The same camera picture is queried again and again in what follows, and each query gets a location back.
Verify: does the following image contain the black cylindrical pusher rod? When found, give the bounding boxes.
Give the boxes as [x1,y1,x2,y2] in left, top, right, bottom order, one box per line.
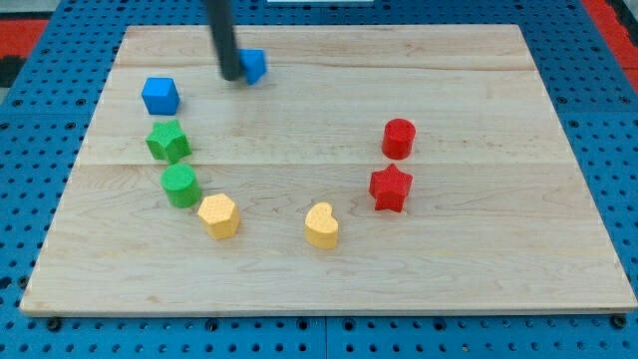
[203,0,243,82]

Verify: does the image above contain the blue triangle block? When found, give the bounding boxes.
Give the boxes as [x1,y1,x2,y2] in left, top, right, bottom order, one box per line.
[239,48,267,86]

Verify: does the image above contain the blue cube block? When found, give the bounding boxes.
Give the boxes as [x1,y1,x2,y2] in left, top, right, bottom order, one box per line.
[142,77,179,116]

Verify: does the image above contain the green star block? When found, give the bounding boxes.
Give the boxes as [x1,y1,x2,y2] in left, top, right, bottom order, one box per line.
[146,119,191,165]

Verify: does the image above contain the green cylinder block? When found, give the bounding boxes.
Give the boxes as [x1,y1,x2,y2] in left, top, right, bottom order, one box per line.
[160,164,201,208]

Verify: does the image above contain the yellow hexagon block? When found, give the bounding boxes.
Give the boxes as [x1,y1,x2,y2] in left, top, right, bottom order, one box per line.
[197,193,239,240]

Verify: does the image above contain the red cylinder block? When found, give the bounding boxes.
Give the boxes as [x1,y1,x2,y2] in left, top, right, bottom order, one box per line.
[382,118,417,160]

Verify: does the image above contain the wooden board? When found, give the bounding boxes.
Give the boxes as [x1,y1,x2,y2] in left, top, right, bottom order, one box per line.
[20,25,637,317]

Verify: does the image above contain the yellow heart block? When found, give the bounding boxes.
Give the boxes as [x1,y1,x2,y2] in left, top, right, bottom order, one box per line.
[304,202,339,249]

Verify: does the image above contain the red star block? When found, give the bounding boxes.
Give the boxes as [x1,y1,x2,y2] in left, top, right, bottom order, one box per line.
[369,164,413,212]

